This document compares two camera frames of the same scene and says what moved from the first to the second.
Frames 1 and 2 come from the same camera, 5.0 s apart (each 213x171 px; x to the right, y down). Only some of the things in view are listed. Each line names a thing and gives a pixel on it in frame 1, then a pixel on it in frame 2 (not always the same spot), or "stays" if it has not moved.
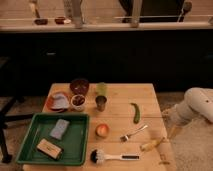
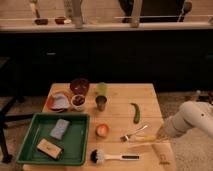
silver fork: [125, 138] stays
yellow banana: [151, 145] -> [146, 138]
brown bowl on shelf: [60, 20] stays
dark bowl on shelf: [41, 21] stays
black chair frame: [6, 119] stays
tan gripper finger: [172, 131] -> [162, 133]
